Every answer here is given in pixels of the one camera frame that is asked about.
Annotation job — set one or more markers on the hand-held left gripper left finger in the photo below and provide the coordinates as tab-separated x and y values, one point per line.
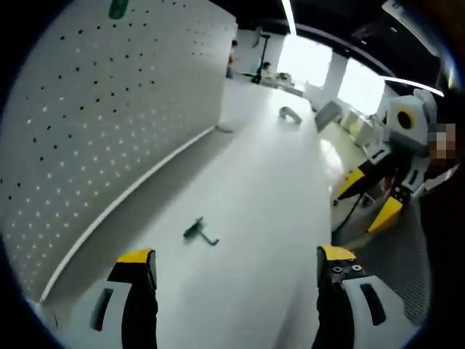
134	312

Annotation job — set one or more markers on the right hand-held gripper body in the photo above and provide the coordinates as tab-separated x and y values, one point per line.
417	138

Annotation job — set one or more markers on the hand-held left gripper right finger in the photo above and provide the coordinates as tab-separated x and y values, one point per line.
338	312

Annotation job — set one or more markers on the green hook assembly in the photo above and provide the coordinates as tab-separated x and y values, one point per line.
194	229
118	9

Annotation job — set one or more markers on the white perforated mounting plate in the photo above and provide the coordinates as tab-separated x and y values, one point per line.
109	109

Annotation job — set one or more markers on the short ceiling light strip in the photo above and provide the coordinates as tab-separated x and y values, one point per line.
414	84

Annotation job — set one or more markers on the person's grey clothing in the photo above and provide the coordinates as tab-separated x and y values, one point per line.
447	247

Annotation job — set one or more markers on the grey curved object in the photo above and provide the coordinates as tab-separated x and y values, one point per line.
290	113

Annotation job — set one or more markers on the ceiling air conditioner unit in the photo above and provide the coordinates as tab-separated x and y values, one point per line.
394	9

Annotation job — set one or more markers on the black tripod stand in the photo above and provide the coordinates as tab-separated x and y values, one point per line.
262	54

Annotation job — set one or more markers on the long ceiling light strip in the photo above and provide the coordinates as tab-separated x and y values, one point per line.
288	16

